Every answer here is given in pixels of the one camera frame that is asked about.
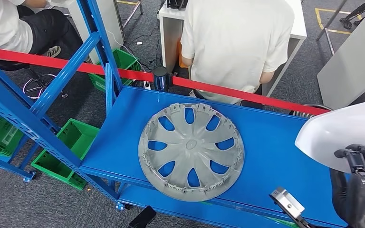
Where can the black wheeled stand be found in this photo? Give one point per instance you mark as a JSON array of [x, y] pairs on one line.
[[347, 22]]

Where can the grey plastic wheel hubcap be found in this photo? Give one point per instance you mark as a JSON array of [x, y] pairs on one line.
[[191, 144]]

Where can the black stool chrome base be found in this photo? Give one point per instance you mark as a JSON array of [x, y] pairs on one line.
[[6, 66]]

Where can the white cabinet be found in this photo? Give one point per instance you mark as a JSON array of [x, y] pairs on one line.
[[111, 22]]

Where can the steel table frame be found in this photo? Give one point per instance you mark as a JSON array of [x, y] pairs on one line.
[[330, 41]]

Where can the blue metal shelf rack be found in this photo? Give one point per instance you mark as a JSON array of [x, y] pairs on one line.
[[3, 165], [264, 141]]

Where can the white power strip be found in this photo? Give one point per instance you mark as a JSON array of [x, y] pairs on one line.
[[147, 85]]

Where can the dark blue barrier post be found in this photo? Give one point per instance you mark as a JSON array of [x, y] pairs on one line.
[[162, 78]]

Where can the yellow floor tape square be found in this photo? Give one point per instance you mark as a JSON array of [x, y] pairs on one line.
[[318, 19]]

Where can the black device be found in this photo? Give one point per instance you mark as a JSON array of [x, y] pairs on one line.
[[176, 3]]

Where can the white plastic car part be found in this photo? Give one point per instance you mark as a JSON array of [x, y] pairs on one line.
[[336, 132]]

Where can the red barrier belt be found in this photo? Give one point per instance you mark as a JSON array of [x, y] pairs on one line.
[[248, 96], [59, 63]]

